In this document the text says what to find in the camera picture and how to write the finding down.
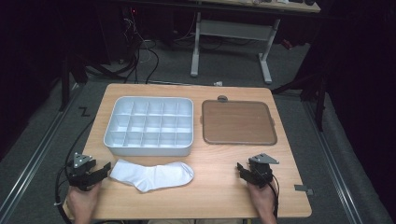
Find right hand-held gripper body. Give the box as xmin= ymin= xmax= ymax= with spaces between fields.
xmin=247 ymin=152 xmax=280 ymax=189

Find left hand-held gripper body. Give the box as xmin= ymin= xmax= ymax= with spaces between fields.
xmin=66 ymin=151 xmax=103 ymax=191

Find white sock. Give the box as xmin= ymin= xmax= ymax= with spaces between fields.
xmin=109 ymin=159 xmax=195 ymax=194

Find white divided storage box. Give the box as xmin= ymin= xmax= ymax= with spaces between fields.
xmin=103 ymin=95 xmax=194 ymax=158

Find person's left hand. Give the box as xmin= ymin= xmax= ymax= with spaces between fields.
xmin=66 ymin=182 xmax=103 ymax=217

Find person's right hand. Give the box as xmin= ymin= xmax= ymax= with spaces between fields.
xmin=247 ymin=180 xmax=278 ymax=217

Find grey tape strip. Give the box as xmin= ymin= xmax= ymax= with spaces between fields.
xmin=293 ymin=184 xmax=315 ymax=196

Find brown flat box lid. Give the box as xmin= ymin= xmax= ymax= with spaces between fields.
xmin=200 ymin=99 xmax=278 ymax=147

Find person's legs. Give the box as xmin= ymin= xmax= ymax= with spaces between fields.
xmin=146 ymin=218 xmax=248 ymax=224

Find black metal stand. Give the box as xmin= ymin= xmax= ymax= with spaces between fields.
xmin=58 ymin=50 xmax=89 ymax=112

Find dark stand base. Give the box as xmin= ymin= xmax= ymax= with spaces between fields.
xmin=270 ymin=69 xmax=329 ymax=133

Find white-framed wooden desk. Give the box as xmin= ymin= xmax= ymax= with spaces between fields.
xmin=190 ymin=0 xmax=321 ymax=86

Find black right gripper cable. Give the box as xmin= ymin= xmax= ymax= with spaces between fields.
xmin=266 ymin=175 xmax=280 ymax=219

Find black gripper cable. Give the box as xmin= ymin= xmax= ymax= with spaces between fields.
xmin=54 ymin=119 xmax=96 ymax=224
xmin=266 ymin=175 xmax=280 ymax=219

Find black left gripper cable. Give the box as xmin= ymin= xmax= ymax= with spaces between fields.
xmin=54 ymin=119 xmax=96 ymax=224

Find metal floor rail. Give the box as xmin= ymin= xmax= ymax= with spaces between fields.
xmin=0 ymin=83 xmax=82 ymax=218
xmin=302 ymin=101 xmax=366 ymax=224

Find bundle of black floor cables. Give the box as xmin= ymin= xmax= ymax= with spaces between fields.
xmin=85 ymin=38 xmax=161 ymax=85

